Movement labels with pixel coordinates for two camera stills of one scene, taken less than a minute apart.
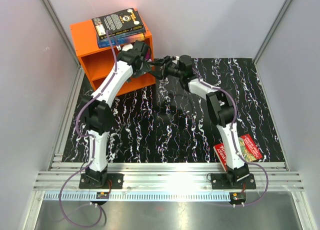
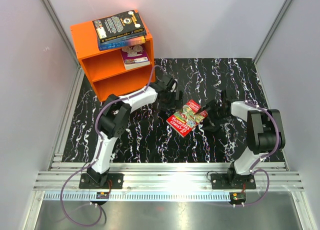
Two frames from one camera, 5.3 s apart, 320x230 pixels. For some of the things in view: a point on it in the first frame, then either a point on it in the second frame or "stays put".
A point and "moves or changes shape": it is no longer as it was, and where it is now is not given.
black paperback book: (120, 24) stays put
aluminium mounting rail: (160, 181) stays put
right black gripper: (166, 60) → (212, 105)
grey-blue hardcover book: (123, 37) moves or changes shape
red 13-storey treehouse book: (249, 150) → (182, 121)
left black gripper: (144, 69) → (174, 105)
